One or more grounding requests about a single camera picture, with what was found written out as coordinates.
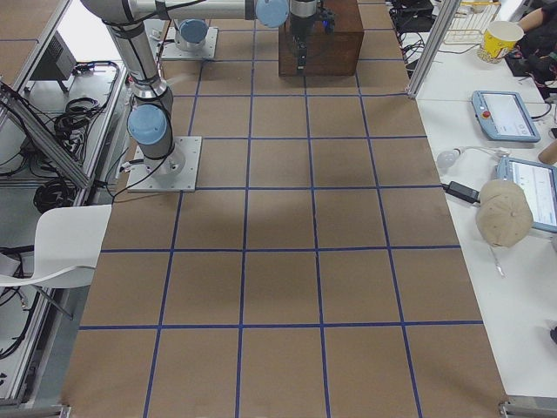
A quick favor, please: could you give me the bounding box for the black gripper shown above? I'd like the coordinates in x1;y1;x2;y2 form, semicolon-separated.
290;0;314;75

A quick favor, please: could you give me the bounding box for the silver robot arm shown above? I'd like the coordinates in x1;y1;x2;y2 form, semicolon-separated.
174;18;209;51
83;1;319;174

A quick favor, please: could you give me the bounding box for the dark wooden drawer cabinet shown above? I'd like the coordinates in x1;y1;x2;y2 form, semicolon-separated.
278;0;364;77

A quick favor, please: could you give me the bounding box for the white light bulb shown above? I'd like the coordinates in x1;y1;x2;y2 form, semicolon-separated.
436;148;463;171

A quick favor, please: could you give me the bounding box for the yellow popcorn bucket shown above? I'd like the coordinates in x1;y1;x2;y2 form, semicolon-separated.
477;21;525;64

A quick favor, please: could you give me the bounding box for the blue teach pendant far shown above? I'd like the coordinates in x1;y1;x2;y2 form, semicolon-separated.
471;91;541;143

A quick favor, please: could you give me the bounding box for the blue teach pendant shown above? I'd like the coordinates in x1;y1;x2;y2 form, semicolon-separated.
471;91;541;143
495;157;556;233

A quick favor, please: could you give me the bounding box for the black power adapter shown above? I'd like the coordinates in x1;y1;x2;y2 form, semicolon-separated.
442;181;480;204

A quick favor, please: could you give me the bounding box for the grey control box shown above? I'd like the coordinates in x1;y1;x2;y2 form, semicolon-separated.
30;31;77;93

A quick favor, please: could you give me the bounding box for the beige baseball cap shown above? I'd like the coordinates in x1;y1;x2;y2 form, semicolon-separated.
476;179;534;247

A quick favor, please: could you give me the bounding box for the cardboard tube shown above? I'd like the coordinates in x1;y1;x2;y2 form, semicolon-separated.
538;142;557;165

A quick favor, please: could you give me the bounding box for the blue teach pendant near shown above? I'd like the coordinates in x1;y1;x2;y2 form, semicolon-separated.
495;157;556;233

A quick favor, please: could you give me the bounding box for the white plastic chair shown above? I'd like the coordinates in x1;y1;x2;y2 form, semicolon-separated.
1;205;112;289

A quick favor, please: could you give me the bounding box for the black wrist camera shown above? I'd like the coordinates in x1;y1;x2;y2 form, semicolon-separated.
319;7;336;35

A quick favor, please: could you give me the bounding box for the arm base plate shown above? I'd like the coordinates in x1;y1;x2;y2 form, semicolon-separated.
126;136;202;192
159;26;218;61

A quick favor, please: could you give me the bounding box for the aluminium frame post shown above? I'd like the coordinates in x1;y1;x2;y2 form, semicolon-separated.
406;0;460;98

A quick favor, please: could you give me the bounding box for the gold wire rack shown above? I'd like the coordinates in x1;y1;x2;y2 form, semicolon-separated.
444;1;501;45

